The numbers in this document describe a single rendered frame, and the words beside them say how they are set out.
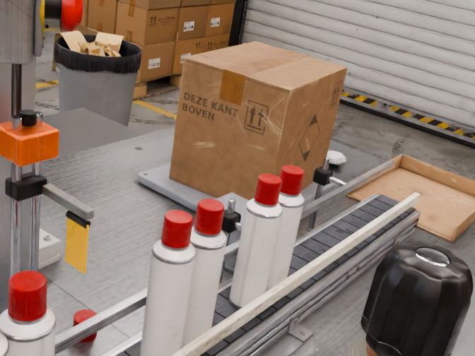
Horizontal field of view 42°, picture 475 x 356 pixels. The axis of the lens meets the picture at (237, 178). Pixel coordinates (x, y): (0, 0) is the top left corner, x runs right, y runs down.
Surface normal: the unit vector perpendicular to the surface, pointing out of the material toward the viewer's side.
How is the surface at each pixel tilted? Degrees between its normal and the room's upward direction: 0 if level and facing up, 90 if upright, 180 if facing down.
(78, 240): 90
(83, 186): 0
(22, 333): 45
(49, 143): 90
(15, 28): 90
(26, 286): 2
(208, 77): 90
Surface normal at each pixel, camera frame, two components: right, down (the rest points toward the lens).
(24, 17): 0.29, 0.44
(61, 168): 0.15, -0.90
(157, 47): 0.83, 0.25
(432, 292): -0.11, -0.01
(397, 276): -0.72, -0.27
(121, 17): -0.55, 0.26
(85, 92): -0.07, 0.51
